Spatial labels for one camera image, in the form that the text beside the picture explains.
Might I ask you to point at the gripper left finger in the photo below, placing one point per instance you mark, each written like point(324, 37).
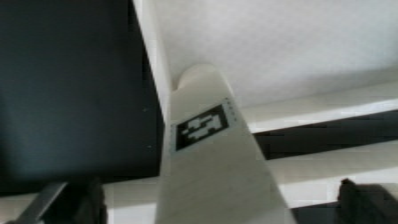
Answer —
point(68, 204)

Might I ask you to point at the white desk tabletop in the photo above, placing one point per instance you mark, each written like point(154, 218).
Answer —
point(305, 51)

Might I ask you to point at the white U-shaped obstacle fence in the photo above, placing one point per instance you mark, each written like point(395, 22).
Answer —
point(308, 177)

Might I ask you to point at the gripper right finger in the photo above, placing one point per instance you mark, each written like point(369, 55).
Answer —
point(367, 203)

